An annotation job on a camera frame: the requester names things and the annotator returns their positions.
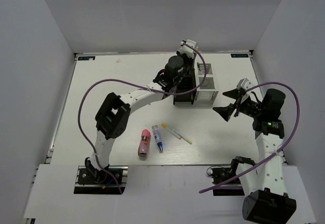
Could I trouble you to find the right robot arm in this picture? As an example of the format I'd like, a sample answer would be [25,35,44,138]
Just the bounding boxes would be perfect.
[213,88,297,223]

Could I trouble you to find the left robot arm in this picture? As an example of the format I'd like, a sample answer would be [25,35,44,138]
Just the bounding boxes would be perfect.
[85,49,197,183]

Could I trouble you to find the black slotted pen holder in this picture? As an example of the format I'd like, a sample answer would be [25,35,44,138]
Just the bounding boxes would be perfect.
[173,71,196,105]

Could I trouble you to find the white slotted pen holder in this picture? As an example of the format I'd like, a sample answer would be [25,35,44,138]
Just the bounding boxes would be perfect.
[194,63,219,106]

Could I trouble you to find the right blue table label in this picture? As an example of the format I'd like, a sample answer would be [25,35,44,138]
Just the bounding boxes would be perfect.
[231,53,249,58]

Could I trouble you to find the blue table label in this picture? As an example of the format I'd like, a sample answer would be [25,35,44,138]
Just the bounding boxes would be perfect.
[78,56,95,61]
[231,53,249,58]

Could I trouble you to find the blue correction tape pen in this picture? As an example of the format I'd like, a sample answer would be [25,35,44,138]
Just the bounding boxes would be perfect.
[151,125,163,153]

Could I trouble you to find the pink glue stick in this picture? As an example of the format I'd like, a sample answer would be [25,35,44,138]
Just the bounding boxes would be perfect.
[138,129,151,157]

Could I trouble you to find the left blue table label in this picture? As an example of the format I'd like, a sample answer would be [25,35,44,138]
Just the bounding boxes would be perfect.
[78,56,95,61]

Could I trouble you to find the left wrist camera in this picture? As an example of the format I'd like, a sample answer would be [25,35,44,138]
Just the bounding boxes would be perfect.
[179,39,198,58]

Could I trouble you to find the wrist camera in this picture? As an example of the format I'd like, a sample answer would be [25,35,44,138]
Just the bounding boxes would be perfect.
[179,39,198,58]
[236,78,254,96]

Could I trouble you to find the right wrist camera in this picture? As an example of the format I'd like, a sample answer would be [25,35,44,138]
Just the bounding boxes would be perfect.
[236,78,254,96]

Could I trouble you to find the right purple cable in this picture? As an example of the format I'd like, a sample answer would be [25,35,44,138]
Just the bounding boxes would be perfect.
[198,81,300,194]

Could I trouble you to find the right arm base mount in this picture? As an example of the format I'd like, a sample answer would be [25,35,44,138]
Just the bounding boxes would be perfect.
[206,165,244,197]

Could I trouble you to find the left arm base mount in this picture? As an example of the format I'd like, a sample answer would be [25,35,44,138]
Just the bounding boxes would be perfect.
[74,166,128,195]

